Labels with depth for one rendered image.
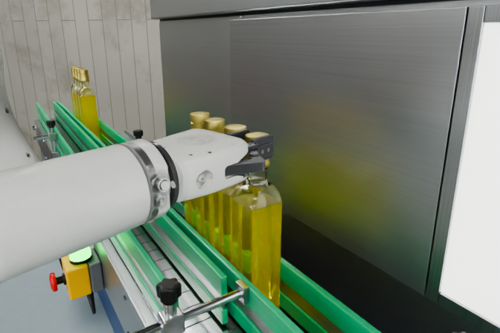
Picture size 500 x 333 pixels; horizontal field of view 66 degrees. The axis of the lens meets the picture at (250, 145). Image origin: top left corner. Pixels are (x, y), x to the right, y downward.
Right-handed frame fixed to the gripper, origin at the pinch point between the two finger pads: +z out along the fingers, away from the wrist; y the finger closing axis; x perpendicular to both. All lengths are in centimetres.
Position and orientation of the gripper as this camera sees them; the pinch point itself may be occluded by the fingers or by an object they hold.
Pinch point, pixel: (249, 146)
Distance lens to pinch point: 51.5
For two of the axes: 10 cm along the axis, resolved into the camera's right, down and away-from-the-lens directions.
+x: 0.0, 9.6, 2.8
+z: 6.6, -2.1, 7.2
